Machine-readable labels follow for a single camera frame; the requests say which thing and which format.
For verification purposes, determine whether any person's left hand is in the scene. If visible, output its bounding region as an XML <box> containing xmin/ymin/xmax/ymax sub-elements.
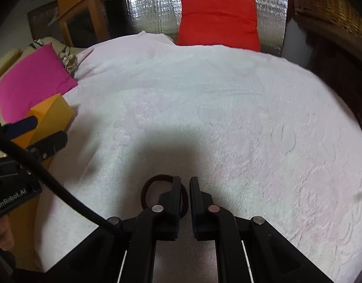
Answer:
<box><xmin>0</xmin><ymin>214</ymin><xmax>14</xmax><ymax>250</ymax></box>

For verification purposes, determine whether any beige floral cushion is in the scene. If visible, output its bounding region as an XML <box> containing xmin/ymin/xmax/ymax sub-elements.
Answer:
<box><xmin>29</xmin><ymin>37</ymin><xmax>94</xmax><ymax>74</ymax></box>

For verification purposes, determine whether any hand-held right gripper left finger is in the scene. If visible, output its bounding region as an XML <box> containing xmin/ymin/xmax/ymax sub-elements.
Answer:
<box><xmin>47</xmin><ymin>176</ymin><xmax>181</xmax><ymax>283</ymax></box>

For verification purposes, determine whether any red cushion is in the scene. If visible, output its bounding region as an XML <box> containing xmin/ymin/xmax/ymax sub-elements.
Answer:
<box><xmin>177</xmin><ymin>0</ymin><xmax>261</xmax><ymax>52</ymax></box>

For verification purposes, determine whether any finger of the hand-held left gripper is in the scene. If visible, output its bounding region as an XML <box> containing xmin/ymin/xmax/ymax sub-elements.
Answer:
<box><xmin>3</xmin><ymin>116</ymin><xmax>38</xmax><ymax>139</ymax></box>
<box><xmin>26</xmin><ymin>130</ymin><xmax>68</xmax><ymax>161</ymax></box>

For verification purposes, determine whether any dark brown hair tie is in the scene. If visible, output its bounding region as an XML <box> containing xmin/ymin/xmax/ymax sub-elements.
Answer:
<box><xmin>140</xmin><ymin>175</ymin><xmax>189</xmax><ymax>218</ymax></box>

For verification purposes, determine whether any pale pink blanket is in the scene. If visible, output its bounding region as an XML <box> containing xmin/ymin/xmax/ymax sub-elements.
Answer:
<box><xmin>34</xmin><ymin>32</ymin><xmax>362</xmax><ymax>283</ymax></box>

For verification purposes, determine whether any black cable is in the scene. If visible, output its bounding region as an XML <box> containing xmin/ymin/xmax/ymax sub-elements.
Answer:
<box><xmin>0</xmin><ymin>127</ymin><xmax>120</xmax><ymax>234</ymax></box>

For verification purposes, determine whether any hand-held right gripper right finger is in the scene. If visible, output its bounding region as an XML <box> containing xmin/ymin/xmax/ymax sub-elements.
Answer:
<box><xmin>189</xmin><ymin>177</ymin><xmax>335</xmax><ymax>283</ymax></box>

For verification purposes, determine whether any silver foil mat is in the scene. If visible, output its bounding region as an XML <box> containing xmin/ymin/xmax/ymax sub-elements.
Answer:
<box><xmin>120</xmin><ymin>0</ymin><xmax>289</xmax><ymax>56</ymax></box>

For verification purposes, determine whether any magenta cushion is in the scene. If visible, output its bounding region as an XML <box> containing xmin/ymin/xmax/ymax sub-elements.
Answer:
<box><xmin>0</xmin><ymin>44</ymin><xmax>78</xmax><ymax>123</ymax></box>

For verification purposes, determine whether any wicker basket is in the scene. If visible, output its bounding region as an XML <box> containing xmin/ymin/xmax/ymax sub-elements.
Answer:
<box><xmin>295</xmin><ymin>0</ymin><xmax>362</xmax><ymax>40</ymax></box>

